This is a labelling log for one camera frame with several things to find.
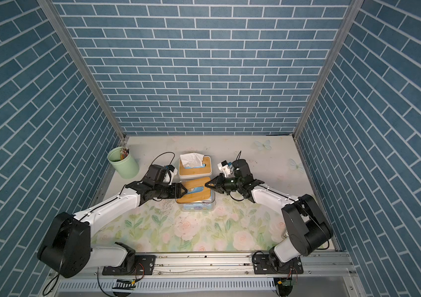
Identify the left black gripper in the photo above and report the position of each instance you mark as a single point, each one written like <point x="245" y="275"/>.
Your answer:
<point x="176" y="191"/>

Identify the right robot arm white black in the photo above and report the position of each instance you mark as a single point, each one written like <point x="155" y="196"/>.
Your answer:
<point x="305" y="222"/>

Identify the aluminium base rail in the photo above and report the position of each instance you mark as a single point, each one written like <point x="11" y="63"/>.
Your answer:
<point x="216" y="264"/>

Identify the green circuit board right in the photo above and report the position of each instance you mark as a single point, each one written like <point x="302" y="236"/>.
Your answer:
<point x="285" y="283"/>

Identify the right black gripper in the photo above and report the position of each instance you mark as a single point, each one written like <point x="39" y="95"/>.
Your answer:
<point x="220" y="180"/>

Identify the pens in cup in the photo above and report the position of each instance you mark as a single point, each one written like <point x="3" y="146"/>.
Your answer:
<point x="124" y="152"/>

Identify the dark bamboo lid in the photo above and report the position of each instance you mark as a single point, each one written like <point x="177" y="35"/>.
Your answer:
<point x="197" y="192"/>

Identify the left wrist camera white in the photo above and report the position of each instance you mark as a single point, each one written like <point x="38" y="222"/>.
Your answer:
<point x="170" y="173"/>

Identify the clear plastic tissue box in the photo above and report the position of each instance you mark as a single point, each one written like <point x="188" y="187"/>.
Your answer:
<point x="211" y="199"/>

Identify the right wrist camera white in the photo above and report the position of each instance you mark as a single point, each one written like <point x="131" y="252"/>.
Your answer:
<point x="226" y="168"/>

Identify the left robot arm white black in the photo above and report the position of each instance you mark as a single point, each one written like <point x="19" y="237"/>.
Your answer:
<point x="67" y="246"/>

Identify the green pen cup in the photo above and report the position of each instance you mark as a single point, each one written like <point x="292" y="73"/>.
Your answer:
<point x="127" y="168"/>

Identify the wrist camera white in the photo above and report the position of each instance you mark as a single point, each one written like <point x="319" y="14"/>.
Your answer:
<point x="170" y="173"/>
<point x="226" y="168"/>

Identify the white tissue box base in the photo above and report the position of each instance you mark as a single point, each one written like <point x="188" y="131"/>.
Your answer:
<point x="195" y="177"/>

